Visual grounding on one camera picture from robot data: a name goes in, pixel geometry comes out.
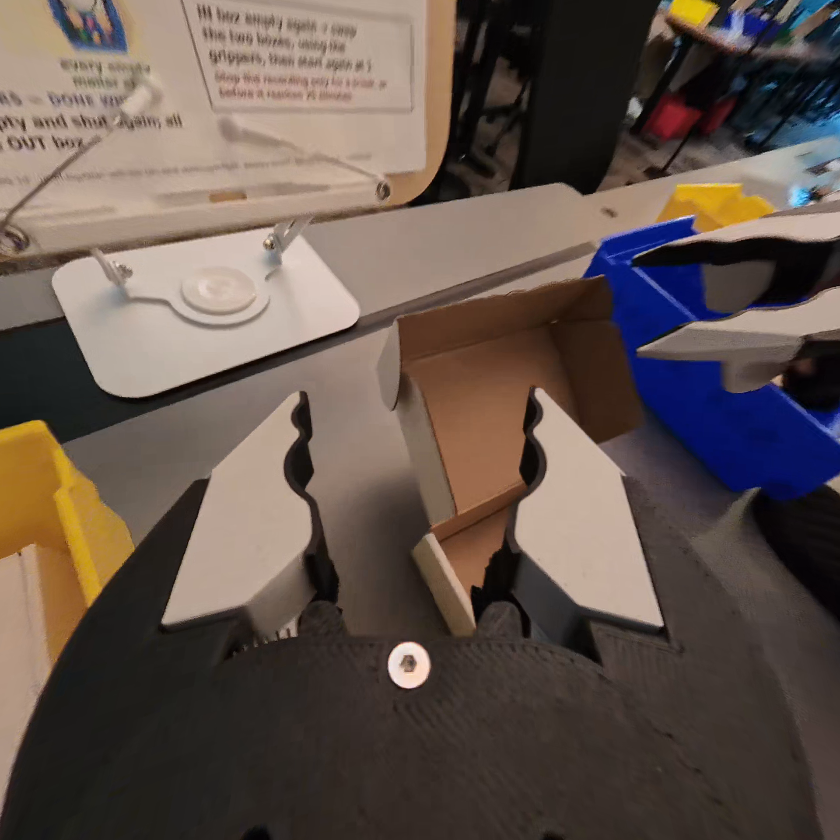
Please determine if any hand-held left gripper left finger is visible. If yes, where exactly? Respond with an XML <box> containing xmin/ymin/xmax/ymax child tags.
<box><xmin>161</xmin><ymin>391</ymin><xmax>340</xmax><ymax>639</ymax></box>

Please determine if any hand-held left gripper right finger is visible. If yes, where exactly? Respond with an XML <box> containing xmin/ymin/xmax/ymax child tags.
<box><xmin>471</xmin><ymin>386</ymin><xmax>665</xmax><ymax>643</ymax></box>

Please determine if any red floor container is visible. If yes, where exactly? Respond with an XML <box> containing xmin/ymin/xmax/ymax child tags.
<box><xmin>645</xmin><ymin>92</ymin><xmax>702</xmax><ymax>142</ymax></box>
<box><xmin>699</xmin><ymin>98</ymin><xmax>737</xmax><ymax>137</ymax></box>

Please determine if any wooden display board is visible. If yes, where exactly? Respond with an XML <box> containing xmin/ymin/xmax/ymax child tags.
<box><xmin>0</xmin><ymin>0</ymin><xmax>458</xmax><ymax>275</ymax></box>

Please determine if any white metal stand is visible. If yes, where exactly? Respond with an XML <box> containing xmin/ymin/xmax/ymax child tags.
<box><xmin>51</xmin><ymin>213</ymin><xmax>362</xmax><ymax>400</ymax></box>

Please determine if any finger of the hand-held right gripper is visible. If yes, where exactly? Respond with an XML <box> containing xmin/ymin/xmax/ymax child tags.
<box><xmin>635</xmin><ymin>289</ymin><xmax>840</xmax><ymax>395</ymax></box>
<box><xmin>630</xmin><ymin>209</ymin><xmax>840</xmax><ymax>314</ymax></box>

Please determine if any blue plastic bin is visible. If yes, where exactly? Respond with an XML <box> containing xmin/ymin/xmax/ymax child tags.
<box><xmin>583</xmin><ymin>217</ymin><xmax>840</xmax><ymax>503</ymax></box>

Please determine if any black textured pad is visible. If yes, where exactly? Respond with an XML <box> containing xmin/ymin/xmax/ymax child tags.
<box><xmin>750</xmin><ymin>489</ymin><xmax>840</xmax><ymax>608</ymax></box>

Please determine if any white instruction sheet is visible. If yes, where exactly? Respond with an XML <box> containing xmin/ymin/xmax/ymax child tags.
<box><xmin>0</xmin><ymin>0</ymin><xmax>432</xmax><ymax>214</ymax></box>

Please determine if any black leaning panel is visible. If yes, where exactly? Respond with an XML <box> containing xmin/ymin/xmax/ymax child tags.
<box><xmin>453</xmin><ymin>0</ymin><xmax>657</xmax><ymax>196</ymax></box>

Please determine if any wire page holder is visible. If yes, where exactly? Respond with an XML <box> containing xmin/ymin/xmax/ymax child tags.
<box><xmin>0</xmin><ymin>82</ymin><xmax>164</xmax><ymax>253</ymax></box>
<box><xmin>217</xmin><ymin>117</ymin><xmax>393</xmax><ymax>202</ymax></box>

